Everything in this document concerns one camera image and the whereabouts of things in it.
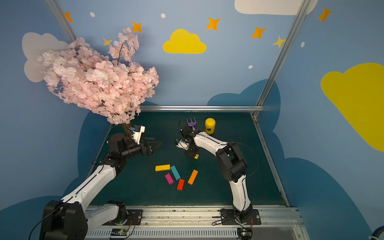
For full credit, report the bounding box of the long yellow block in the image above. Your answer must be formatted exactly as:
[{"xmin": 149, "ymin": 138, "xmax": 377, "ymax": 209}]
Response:
[{"xmin": 155, "ymin": 165, "xmax": 171, "ymax": 172}]

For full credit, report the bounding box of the teal block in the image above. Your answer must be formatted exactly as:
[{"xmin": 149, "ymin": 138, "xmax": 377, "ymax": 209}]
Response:
[{"xmin": 171, "ymin": 166, "xmax": 181, "ymax": 181}]

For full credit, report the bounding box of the orange block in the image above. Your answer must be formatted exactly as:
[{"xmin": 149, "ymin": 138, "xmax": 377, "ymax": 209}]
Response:
[{"xmin": 188, "ymin": 170, "xmax": 198, "ymax": 185}]

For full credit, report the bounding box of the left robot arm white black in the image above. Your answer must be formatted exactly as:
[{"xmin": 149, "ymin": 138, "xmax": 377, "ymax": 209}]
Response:
[{"xmin": 39, "ymin": 133, "xmax": 162, "ymax": 240}]

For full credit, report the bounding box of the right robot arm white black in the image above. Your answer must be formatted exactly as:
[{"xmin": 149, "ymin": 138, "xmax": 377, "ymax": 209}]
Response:
[{"xmin": 177, "ymin": 126, "xmax": 253, "ymax": 223}]

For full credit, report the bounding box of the purple pink toy rake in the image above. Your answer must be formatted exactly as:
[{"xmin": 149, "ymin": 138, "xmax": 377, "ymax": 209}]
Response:
[{"xmin": 186, "ymin": 118, "xmax": 197, "ymax": 131}]

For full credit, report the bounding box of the yellow plastic jar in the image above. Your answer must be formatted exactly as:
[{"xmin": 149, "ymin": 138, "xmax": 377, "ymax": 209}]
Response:
[{"xmin": 205, "ymin": 118, "xmax": 216, "ymax": 135}]

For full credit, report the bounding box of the magenta block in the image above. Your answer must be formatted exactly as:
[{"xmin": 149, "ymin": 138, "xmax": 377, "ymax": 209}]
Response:
[{"xmin": 165, "ymin": 174, "xmax": 174, "ymax": 185}]

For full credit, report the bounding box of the red block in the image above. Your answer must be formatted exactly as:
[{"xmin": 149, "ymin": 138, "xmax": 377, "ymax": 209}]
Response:
[{"xmin": 177, "ymin": 179, "xmax": 185, "ymax": 191}]

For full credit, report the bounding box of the pink blossom artificial tree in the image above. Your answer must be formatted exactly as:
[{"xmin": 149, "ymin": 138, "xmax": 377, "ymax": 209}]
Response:
[{"xmin": 36, "ymin": 28, "xmax": 159, "ymax": 125}]

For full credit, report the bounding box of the left green circuit board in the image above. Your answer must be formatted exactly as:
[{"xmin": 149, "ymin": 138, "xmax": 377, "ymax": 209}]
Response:
[{"xmin": 110, "ymin": 229, "xmax": 129, "ymax": 238}]

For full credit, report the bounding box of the green circuit board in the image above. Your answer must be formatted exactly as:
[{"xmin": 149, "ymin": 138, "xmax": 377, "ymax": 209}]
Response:
[
  {"xmin": 110, "ymin": 229, "xmax": 129, "ymax": 238},
  {"xmin": 237, "ymin": 228, "xmax": 253, "ymax": 240}
]

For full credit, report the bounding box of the right green circuit board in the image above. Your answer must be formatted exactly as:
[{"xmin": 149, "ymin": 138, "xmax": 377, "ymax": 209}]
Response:
[{"xmin": 237, "ymin": 228, "xmax": 253, "ymax": 240}]

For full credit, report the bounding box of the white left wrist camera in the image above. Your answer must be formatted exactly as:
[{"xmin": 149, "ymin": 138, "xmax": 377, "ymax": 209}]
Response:
[{"xmin": 130, "ymin": 125, "xmax": 145, "ymax": 144}]

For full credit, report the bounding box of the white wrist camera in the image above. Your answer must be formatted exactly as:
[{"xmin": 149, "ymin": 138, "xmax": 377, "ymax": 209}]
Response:
[
  {"xmin": 176, "ymin": 140, "xmax": 189, "ymax": 150},
  {"xmin": 130, "ymin": 125, "xmax": 145, "ymax": 144}
]

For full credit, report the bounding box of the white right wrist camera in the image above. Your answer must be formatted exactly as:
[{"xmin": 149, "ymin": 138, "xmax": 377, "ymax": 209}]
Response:
[{"xmin": 176, "ymin": 140, "xmax": 189, "ymax": 150}]

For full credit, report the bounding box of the horizontal aluminium rail back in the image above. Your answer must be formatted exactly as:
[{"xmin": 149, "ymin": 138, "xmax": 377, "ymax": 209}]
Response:
[{"xmin": 141, "ymin": 106, "xmax": 264, "ymax": 112}]

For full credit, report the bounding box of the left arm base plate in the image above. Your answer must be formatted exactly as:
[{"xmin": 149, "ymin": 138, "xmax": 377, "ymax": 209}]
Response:
[{"xmin": 104, "ymin": 209, "xmax": 143, "ymax": 226}]

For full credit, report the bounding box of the aluminium front rail bed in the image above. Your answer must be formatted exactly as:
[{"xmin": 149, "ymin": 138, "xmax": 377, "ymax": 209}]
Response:
[{"xmin": 83, "ymin": 205, "xmax": 310, "ymax": 240}]

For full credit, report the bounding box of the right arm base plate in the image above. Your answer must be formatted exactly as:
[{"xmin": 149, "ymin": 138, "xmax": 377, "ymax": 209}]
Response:
[{"xmin": 220, "ymin": 209, "xmax": 262, "ymax": 226}]

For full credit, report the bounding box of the aluminium corner post left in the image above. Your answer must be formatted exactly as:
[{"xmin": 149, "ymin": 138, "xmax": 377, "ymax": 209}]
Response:
[{"xmin": 45, "ymin": 0, "xmax": 77, "ymax": 42}]

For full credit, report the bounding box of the aluminium corner post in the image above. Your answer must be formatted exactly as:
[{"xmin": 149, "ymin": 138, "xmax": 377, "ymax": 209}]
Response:
[
  {"xmin": 252, "ymin": 0, "xmax": 312, "ymax": 120},
  {"xmin": 45, "ymin": 0, "xmax": 77, "ymax": 42}
]

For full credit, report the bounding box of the aluminium corner post right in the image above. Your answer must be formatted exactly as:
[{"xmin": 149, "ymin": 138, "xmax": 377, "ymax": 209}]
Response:
[{"xmin": 252, "ymin": 0, "xmax": 312, "ymax": 120}]

